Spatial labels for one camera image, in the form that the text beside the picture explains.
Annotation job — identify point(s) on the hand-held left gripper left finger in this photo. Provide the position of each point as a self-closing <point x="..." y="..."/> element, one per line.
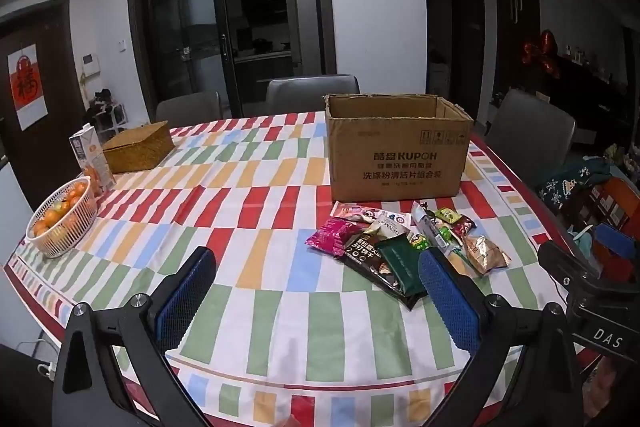
<point x="184" y="304"/>

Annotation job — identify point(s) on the dark sideboard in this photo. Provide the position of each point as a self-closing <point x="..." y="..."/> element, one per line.
<point x="595" y="97"/>

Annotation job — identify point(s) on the black biscuit packet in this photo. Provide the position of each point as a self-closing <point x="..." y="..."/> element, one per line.
<point x="367" y="259"/>

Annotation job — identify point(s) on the orange gift boxes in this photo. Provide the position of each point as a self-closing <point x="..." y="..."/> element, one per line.
<point x="612" y="207"/>

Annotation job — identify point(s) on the dark wooden door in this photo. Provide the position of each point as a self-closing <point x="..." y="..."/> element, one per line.
<point x="55" y="117"/>

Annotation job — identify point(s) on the dark green snack packet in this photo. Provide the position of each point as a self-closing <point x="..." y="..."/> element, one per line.
<point x="402" y="264"/>

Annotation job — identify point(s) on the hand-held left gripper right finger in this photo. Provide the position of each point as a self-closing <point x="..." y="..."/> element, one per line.
<point x="447" y="304"/>

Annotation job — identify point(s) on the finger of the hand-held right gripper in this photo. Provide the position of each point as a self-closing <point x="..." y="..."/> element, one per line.
<point x="565" y="259"/>
<point x="616" y="241"/>

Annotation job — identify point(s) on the juice carton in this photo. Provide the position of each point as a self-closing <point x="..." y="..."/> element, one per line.
<point x="92" y="154"/>

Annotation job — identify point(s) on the white stick snack packet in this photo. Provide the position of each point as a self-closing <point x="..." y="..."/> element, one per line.
<point x="425" y="219"/>

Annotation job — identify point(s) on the red door poster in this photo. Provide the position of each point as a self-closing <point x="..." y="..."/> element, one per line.
<point x="26" y="87"/>

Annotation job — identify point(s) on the grey dining chair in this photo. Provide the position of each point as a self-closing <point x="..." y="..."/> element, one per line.
<point x="530" y="127"/>
<point x="187" y="109"/>
<point x="310" y="94"/>

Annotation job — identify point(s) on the gold brown snack packet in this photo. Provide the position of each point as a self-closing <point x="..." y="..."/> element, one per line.
<point x="485" y="253"/>

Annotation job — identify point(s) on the white cheese ball packet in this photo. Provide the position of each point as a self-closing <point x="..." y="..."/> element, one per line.
<point x="389" y="224"/>

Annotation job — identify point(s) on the pile of oranges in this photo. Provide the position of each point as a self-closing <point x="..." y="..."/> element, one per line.
<point x="60" y="212"/>

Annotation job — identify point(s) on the silver refrigerator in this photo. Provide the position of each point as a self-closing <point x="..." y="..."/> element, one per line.
<point x="302" y="7"/>

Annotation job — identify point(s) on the woven wicker box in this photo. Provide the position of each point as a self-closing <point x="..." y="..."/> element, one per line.
<point x="137" y="147"/>

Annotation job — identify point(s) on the red snack packet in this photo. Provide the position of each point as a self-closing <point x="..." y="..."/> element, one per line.
<point x="462" y="225"/>

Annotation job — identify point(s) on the green candy packet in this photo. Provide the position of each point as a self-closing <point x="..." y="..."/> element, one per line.
<point x="446" y="215"/>

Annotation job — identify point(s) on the brown cardboard box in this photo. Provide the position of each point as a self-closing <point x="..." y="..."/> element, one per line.
<point x="395" y="152"/>

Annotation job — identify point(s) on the white plastic basket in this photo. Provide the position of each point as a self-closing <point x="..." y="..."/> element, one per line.
<point x="62" y="239"/>

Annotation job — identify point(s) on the long pink white snack packet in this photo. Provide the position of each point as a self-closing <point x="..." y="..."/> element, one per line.
<point x="350" y="211"/>

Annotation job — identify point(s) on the wall intercom panel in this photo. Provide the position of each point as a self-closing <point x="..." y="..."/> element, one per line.
<point x="91" y="63"/>

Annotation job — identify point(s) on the magenta snack packet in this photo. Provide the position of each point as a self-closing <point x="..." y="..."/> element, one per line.
<point x="331" y="237"/>

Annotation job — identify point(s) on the glass sliding door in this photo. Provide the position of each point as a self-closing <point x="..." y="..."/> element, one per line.
<point x="200" y="17"/>

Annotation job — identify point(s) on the white shoe rack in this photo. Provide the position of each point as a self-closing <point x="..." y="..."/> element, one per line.
<point x="105" y="112"/>

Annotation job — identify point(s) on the red foil balloons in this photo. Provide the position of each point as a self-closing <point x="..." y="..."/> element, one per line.
<point x="542" y="54"/>

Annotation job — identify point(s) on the dark tall cabinet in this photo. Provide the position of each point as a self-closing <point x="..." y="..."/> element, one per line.
<point x="515" y="22"/>

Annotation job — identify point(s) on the green snowflake cloth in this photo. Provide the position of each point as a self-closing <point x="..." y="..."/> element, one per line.
<point x="570" y="184"/>

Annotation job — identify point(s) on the colourful striped tablecloth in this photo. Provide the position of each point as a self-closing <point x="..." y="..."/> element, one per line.
<point x="260" y="207"/>

